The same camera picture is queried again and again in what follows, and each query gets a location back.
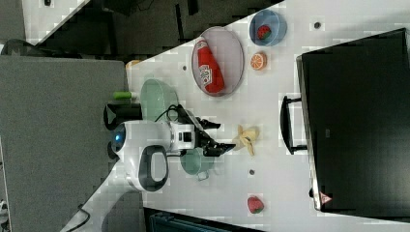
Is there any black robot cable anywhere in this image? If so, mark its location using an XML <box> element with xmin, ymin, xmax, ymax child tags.
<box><xmin>154</xmin><ymin>103</ymin><xmax>180</xmax><ymax>123</ymax></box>

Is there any red watermelon slice toy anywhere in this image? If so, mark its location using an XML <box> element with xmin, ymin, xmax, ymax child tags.
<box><xmin>256</xmin><ymin>25</ymin><xmax>272</xmax><ymax>40</ymax></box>

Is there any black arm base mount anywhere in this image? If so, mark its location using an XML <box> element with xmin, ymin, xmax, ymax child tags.
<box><xmin>103</xmin><ymin>103</ymin><xmax>142</xmax><ymax>131</ymax></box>

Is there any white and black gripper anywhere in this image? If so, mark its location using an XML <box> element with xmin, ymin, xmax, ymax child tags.
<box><xmin>168</xmin><ymin>104</ymin><xmax>235</xmax><ymax>157</ymax></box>

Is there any grey round plate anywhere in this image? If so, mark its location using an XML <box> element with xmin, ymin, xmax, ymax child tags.
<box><xmin>191</xmin><ymin>26</ymin><xmax>245</xmax><ymax>97</ymax></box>

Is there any yellow plush peeled banana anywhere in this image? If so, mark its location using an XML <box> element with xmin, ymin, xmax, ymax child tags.
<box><xmin>232</xmin><ymin>125</ymin><xmax>259</xmax><ymax>157</ymax></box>

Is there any green cylinder toy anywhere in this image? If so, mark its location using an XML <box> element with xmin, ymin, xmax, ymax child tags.
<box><xmin>113</xmin><ymin>91</ymin><xmax>137</xmax><ymax>100</ymax></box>

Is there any black toaster oven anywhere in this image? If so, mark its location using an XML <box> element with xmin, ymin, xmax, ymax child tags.
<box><xmin>280</xmin><ymin>28</ymin><xmax>410</xmax><ymax>222</ymax></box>

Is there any red plush ketchup bottle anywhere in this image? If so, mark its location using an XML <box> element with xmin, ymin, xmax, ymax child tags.
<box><xmin>196</xmin><ymin>37</ymin><xmax>224</xmax><ymax>94</ymax></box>

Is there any orange slice toy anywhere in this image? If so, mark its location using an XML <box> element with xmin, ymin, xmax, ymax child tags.
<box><xmin>250</xmin><ymin>52</ymin><xmax>267</xmax><ymax>71</ymax></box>

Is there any blue bowl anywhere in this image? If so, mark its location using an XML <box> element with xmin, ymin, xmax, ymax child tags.
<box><xmin>249</xmin><ymin>10</ymin><xmax>287</xmax><ymax>46</ymax></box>

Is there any red strawberry toy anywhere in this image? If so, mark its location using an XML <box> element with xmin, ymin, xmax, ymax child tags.
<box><xmin>247</xmin><ymin>196</ymin><xmax>264</xmax><ymax>214</ymax></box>

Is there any green perforated colander basket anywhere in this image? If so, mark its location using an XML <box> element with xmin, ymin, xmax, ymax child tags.
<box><xmin>140</xmin><ymin>79</ymin><xmax>179</xmax><ymax>122</ymax></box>

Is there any green cup with handle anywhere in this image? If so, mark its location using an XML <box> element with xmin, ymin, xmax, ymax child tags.
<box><xmin>180</xmin><ymin>148</ymin><xmax>215</xmax><ymax>181</ymax></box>

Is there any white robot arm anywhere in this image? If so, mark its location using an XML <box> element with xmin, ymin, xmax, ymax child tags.
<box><xmin>60</xmin><ymin>104</ymin><xmax>235</xmax><ymax>232</ymax></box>

